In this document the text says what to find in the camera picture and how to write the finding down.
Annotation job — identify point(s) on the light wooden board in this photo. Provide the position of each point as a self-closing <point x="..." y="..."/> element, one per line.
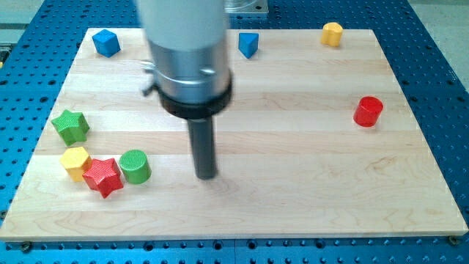
<point x="292" y="162"/>

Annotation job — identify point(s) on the blue perforated metal base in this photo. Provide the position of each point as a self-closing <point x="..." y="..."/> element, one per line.
<point x="37" y="66"/>

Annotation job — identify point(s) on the blue triangular prism block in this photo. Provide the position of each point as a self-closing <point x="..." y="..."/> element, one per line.
<point x="248" y="43"/>

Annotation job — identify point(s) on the blue cube block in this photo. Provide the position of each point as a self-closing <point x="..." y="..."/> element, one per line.
<point x="106" y="43"/>

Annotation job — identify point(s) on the yellow heart block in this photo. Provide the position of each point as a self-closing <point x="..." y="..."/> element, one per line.
<point x="331" y="34"/>

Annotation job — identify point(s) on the clear acrylic mount plate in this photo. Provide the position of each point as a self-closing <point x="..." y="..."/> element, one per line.
<point x="246" y="6"/>

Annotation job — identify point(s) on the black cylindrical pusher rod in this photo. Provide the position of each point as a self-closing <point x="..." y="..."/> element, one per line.
<point x="202" y="141"/>

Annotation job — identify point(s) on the green star block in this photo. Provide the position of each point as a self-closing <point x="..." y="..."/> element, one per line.
<point x="71" y="126"/>

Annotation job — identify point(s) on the red cylinder block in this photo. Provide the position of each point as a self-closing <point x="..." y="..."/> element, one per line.
<point x="368" y="111"/>

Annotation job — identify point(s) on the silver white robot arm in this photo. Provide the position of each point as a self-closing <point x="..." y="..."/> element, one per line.
<point x="187" y="40"/>

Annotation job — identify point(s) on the red star block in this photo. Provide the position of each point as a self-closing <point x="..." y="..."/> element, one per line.
<point x="103" y="176"/>

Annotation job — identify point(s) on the yellow hexagon block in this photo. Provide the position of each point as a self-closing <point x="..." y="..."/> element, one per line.
<point x="76" y="161"/>

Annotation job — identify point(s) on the green cylinder block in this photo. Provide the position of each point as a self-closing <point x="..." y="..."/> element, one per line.
<point x="135" y="166"/>

